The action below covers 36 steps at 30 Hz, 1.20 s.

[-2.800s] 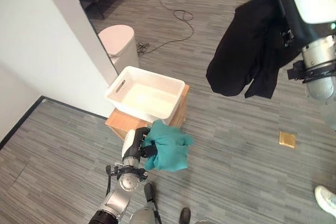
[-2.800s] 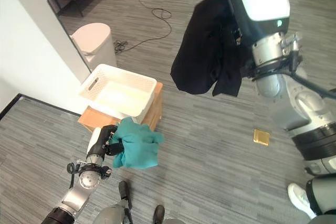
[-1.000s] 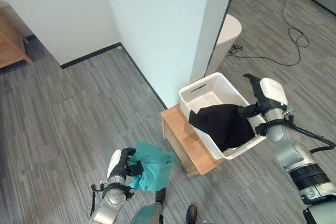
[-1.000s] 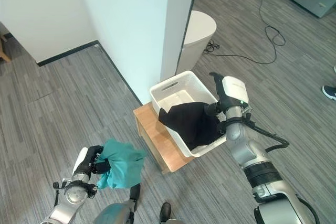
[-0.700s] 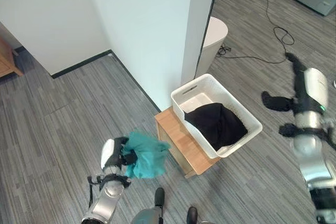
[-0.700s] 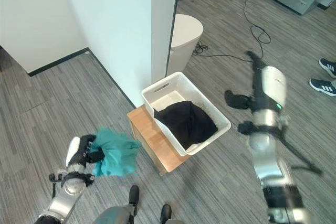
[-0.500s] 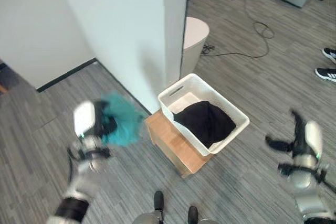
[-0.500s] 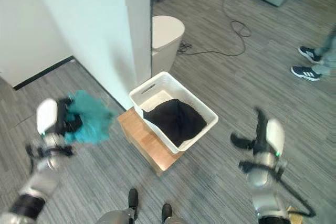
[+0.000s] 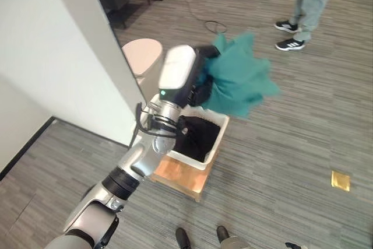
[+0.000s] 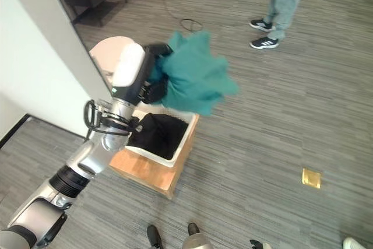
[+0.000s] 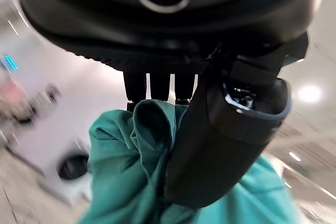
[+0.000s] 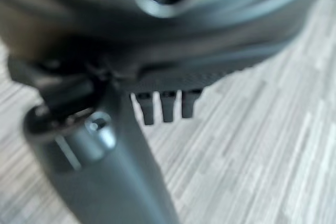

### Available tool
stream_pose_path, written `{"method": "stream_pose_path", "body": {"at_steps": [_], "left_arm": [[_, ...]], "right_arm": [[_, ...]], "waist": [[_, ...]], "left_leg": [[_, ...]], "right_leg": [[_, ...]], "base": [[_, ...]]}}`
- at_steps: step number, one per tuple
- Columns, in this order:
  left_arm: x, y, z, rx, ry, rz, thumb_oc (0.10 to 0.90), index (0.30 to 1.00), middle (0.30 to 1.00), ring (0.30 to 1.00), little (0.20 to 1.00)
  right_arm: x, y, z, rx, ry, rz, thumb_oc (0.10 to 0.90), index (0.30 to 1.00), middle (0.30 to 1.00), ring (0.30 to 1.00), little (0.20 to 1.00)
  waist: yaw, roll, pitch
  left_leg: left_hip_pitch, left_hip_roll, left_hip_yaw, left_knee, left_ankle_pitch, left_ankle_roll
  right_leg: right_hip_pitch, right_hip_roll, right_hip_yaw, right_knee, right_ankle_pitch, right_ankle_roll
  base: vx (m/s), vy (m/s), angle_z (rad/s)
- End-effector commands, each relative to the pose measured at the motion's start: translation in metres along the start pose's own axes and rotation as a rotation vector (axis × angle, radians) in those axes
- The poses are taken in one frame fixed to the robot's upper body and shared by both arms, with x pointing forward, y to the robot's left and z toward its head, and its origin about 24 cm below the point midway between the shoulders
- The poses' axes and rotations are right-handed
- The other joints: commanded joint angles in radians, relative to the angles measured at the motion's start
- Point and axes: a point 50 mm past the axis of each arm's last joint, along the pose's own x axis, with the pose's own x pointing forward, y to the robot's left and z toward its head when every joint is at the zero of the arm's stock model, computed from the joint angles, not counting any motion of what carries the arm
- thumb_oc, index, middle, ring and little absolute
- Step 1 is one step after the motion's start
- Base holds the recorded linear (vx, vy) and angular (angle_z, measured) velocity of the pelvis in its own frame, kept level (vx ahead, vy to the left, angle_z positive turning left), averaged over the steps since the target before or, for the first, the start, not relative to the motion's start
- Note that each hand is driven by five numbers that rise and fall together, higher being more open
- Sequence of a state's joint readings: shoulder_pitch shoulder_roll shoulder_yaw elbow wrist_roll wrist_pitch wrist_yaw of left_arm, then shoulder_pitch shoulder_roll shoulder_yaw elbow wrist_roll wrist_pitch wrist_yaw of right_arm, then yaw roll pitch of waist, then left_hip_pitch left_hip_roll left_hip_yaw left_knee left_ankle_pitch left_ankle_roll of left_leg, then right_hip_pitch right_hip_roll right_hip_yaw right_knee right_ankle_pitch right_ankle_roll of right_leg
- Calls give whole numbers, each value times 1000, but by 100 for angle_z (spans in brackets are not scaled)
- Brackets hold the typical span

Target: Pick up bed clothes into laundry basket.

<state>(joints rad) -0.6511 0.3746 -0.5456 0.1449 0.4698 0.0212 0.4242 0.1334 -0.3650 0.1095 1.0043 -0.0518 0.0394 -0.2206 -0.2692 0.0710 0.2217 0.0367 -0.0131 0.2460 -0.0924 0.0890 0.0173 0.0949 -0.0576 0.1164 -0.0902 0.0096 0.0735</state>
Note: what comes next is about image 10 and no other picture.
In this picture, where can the person's white shoe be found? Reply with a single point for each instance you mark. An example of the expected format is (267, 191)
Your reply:
(355, 243)

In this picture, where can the black cloth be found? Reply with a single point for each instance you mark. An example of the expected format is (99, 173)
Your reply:
(160, 135)

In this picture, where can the wooden laundry basket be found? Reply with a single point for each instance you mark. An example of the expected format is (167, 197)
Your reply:
(157, 170)

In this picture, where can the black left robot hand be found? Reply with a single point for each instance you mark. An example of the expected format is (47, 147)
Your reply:
(131, 68)

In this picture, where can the person's dark shoe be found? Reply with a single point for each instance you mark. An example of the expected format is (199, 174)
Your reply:
(259, 244)

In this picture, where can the teal cloth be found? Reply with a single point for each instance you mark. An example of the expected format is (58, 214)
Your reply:
(195, 74)

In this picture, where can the person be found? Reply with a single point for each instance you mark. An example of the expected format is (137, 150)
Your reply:
(277, 7)

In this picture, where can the white basket liner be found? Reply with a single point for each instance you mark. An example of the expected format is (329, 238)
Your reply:
(180, 147)

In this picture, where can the round pink table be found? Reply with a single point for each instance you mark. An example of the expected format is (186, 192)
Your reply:
(106, 55)

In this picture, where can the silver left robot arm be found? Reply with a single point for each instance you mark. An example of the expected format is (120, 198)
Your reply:
(87, 155)

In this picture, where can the brass floor socket plate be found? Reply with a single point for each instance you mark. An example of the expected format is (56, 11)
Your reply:
(311, 178)

